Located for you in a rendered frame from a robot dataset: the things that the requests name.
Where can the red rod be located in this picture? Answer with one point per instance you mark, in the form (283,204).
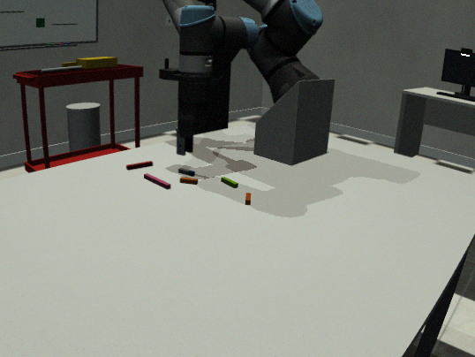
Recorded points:
(139,165)

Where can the lime green rod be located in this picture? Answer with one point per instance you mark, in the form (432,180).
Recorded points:
(229,182)

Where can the pink rod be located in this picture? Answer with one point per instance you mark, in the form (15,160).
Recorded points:
(157,181)

